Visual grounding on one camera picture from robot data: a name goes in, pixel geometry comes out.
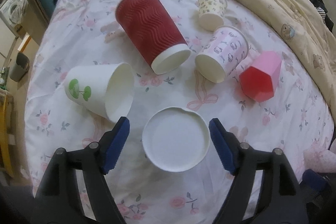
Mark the pink and red hexagonal cup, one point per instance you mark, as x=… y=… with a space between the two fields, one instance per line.
x=257 y=82

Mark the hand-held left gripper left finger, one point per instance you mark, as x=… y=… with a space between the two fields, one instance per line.
x=116 y=146

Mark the plain white paper cup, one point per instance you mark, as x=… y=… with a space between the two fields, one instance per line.
x=176 y=140

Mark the pink fluffy cloth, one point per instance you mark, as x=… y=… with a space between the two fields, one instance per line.
x=319 y=158

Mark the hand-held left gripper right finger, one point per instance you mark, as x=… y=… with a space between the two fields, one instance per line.
x=223 y=146

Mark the white washing machine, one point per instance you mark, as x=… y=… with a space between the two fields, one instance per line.
x=11 y=11

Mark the blue cloth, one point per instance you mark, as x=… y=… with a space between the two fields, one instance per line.
x=315 y=179

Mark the red ribbed paper cup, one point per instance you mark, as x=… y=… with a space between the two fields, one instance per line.
x=147 y=24

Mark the white floral bed sheet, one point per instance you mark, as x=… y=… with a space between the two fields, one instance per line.
x=162 y=92

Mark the grey trash bin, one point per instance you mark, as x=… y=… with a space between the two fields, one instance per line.
x=18 y=67

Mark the pink cartoon printed paper cup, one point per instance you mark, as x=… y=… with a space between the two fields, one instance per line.
x=228 y=48

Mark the white cup with green trees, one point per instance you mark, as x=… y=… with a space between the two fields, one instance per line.
x=89 y=82

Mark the small cream printed paper cup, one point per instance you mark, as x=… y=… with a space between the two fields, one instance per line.
x=212 y=6

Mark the wooden cabinet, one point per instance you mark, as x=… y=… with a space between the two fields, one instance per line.
x=5 y=129

